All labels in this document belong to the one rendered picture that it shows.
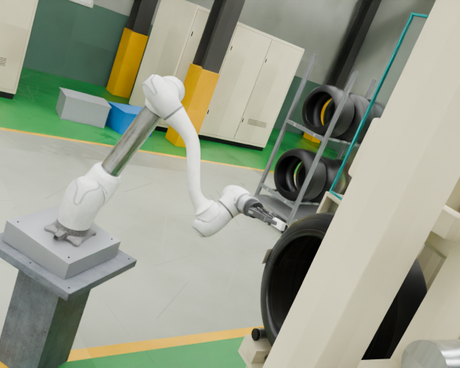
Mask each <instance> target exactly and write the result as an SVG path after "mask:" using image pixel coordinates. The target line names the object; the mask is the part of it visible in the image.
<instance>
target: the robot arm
mask: <svg viewBox="0 0 460 368"><path fill-rule="evenodd" d="M142 89H143V91H144V94H145V96H146V99H145V105H144V107H143V108H142V109H141V111H140V112H139V114H138V115H137V116H136V117H135V119H134V120H133V122H132V123H131V125H130V126H129V127H128V128H127V130H126V131H125V133H124V134H123V136H122V137H121V138H120V139H119V141H118V142H117V144H116V145H115V146H114V148H113V149H112V150H111V152H110V153H109V155H108V156H107V157H106V158H105V160H104V161H103V162H100V163H96V164H94V165H93V167H92V168H91V169H90V171H89V172H88V173H87V174H86V175H85V176H82V177H77V178H76V179H74V180H73V181H72V182H71V183H70V184H69V185H68V187H67V189H66V191H65V194H64V197H63V199H62V201H61V206H60V209H59V212H58V217H57V219H56V221H55V222H54V223H51V224H50V225H46V226H45V227H44V230H45V231H47V232H50V233H51V234H54V237H53V239H54V240H56V241H59V240H61V239H63V240H65V241H67V242H69V243H70V244H72V245H73V246H74V247H79V246H80V244H82V243H83V242H84V241H86V240H87V239H89V238H90V237H92V236H96V231H95V230H93V229H91V224H92V223H93V220H94V218H95V217H96V215H97V213H98V211H99V210H100V208H101V207H102V206H103V205H105V204H106V203H107V202H108V201H109V200H110V198H111V197H112V195H113V194H114V192H115V191H116V189H117V188H118V186H119V185H120V183H121V176H120V174H121V172H122V171H123V170H124V169H125V168H126V166H127V165H128V163H129V162H130V160H131V159H132V158H133V157H134V155H135V154H136V153H137V151H138V150H139V149H140V148H141V146H142V145H143V143H144V142H145V140H146V139H147V138H148V137H149V136H150V134H151V133H152V132H153V130H154V129H155V127H156V126H157V125H158V124H159V122H160V121H161V119H162V118H163V119H164V120H165V121H166V122H167V123H168V124H169V125H170V126H171V127H172V128H173V129H174V130H175V131H176V132H177V133H178V134H179V135H180V136H181V137H182V138H183V140H184V143H185V147H186V154H187V175H188V192H189V196H190V198H191V201H192V203H193V205H194V207H195V214H194V215H195V216H196V219H195V220H194V221H193V224H192V227H193V230H194V231H195V232H196V233H197V234H198V235H199V236H200V237H210V236H212V235H214V234H215V233H217V232H218V231H220V230H221V229H222V228H223V227H224V226H226V225H227V224H228V222H229V221H230V220H231V219H232V218H234V217H235V216H237V215H239V214H241V213H242V214H243V215H245V216H248V217H251V218H258V219H259V220H261V221H263V222H265V223H266V222H267V223H268V225H269V226H270V225H271V224H272V225H273V226H274V227H276V228H277V229H279V230H281V231H284V229H285V223H284V222H282V221H280V218H279V217H278V216H277V215H276V214H275V213H274V212H270V213H269V212H268V211H267V210H266V209H264V206H263V204H262V203H261V202H260V201H259V200H258V199H257V198H256V197H254V196H252V195H251V194H250V193H249V192H248V191H247V190H245V189H244V188H241V187H239V186H237V185H228V186H226V187H225V188H224V189H223V192H222V196H221V198H220V199H219V200H218V201H217V202H214V201H213V200H209V199H206V198H205V197H204V196H203V194H202V192H201V188H200V144H199V138H198V135H197V133H196V130H195V128H194V127H193V125H192V123H191V121H190V119H189V117H188V115H187V113H186V111H185V109H184V107H183V105H182V104H181V101H182V100H183V97H184V95H185V88H184V85H183V84H182V82H181V81H180V80H179V79H177V78H176V77H173V76H165V77H160V76H158V75H157V74H152V75H150V76H149V77H147V78H146V79H145V80H144V81H143V82H142Z"/></svg>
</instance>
